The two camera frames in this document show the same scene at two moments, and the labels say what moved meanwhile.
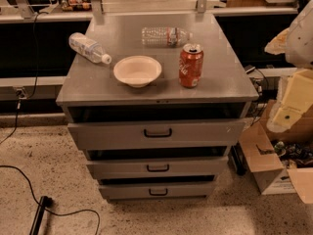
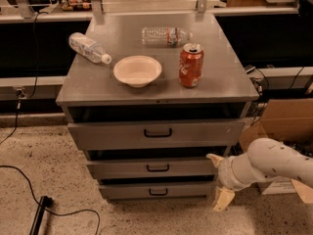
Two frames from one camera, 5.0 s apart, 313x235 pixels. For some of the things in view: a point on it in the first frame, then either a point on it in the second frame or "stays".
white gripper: (300, 41) → (226, 174)
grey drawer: (156, 166) stays
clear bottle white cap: (88, 48) stays
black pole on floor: (45, 202) stays
